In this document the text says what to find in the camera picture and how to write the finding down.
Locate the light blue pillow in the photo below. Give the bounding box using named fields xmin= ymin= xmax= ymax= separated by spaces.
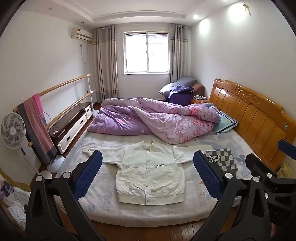
xmin=211 ymin=105 xmax=238 ymax=134

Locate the air conditioner cable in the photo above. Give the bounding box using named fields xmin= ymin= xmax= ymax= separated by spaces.
xmin=80 ymin=43 xmax=89 ymax=65

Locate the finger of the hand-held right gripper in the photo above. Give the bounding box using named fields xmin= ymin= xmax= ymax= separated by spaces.
xmin=278 ymin=140 xmax=296 ymax=161
xmin=245 ymin=153 xmax=296 ymax=193

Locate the yellow packet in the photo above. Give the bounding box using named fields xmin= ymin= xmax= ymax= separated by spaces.
xmin=276 ymin=162 xmax=292 ymax=178

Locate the purple cloth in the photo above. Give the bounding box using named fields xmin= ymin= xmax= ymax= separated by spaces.
xmin=168 ymin=86 xmax=195 ymax=103

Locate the wooden headboard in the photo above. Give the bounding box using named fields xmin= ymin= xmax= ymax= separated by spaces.
xmin=208 ymin=78 xmax=292 ymax=172

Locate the white button jacket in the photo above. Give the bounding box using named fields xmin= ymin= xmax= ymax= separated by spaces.
xmin=82 ymin=140 xmax=214 ymax=205

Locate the white round barre base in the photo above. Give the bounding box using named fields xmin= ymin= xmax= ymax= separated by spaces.
xmin=47 ymin=155 xmax=65 ymax=173

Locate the white air conditioner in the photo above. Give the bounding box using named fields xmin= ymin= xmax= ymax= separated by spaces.
xmin=71 ymin=27 xmax=92 ymax=42

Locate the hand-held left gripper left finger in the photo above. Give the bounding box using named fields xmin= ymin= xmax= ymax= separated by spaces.
xmin=25 ymin=150 xmax=109 ymax=241

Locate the grey striped curtain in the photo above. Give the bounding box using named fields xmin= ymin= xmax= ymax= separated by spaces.
xmin=91 ymin=25 xmax=119 ymax=103
xmin=169 ymin=23 xmax=191 ymax=85

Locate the white standing fan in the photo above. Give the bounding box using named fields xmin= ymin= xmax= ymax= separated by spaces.
xmin=0 ymin=112 xmax=41 ymax=175

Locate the purple floral quilt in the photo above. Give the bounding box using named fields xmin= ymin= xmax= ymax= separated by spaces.
xmin=87 ymin=97 xmax=221 ymax=144

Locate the white and brown cabinet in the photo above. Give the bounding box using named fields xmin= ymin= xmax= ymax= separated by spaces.
xmin=48 ymin=102 xmax=93 ymax=154

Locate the grey checkered garment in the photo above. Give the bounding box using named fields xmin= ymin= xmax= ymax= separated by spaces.
xmin=203 ymin=148 xmax=238 ymax=172

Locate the white barre post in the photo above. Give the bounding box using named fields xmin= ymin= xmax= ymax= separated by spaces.
xmin=87 ymin=74 xmax=99 ymax=116

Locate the window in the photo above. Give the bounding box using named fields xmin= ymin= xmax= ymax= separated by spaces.
xmin=124 ymin=31 xmax=170 ymax=75

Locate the bed with patterned sheet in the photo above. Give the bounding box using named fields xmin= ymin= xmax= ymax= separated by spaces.
xmin=55 ymin=130 xmax=262 ymax=227

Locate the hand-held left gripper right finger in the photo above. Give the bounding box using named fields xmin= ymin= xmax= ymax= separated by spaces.
xmin=191 ymin=150 xmax=276 ymax=241

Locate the wooden nightstand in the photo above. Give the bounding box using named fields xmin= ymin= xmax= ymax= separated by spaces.
xmin=191 ymin=95 xmax=210 ymax=105

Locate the cardboard box with cloths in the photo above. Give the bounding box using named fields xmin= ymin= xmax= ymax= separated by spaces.
xmin=0 ymin=169 xmax=31 ymax=230

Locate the pink and grey towel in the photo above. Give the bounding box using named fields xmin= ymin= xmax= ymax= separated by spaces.
xmin=17 ymin=94 xmax=58 ymax=165

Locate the wooden barre rail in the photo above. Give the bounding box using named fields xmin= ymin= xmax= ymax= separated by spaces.
xmin=28 ymin=91 xmax=95 ymax=147
xmin=13 ymin=74 xmax=93 ymax=112

